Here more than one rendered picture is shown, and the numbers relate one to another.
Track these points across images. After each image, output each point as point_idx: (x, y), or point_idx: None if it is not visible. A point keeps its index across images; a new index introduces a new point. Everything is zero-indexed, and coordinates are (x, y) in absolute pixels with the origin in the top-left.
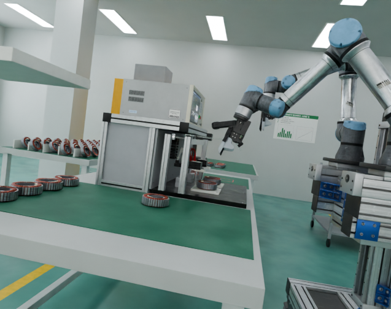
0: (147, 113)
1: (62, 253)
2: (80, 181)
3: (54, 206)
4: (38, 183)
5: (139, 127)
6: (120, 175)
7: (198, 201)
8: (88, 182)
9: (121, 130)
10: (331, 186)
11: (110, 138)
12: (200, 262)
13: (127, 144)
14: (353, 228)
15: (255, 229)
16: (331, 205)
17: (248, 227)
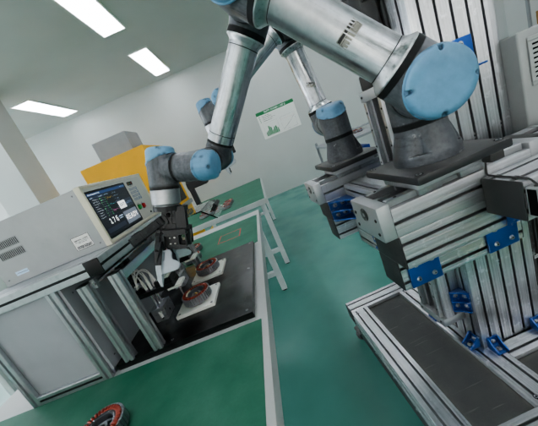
0: (45, 262)
1: None
2: (14, 411)
3: None
4: None
5: (30, 304)
6: (60, 376)
7: (188, 345)
8: (26, 406)
9: (9, 321)
10: (341, 202)
11: (2, 341)
12: None
13: (35, 335)
14: (405, 276)
15: (272, 422)
16: (352, 221)
17: (260, 419)
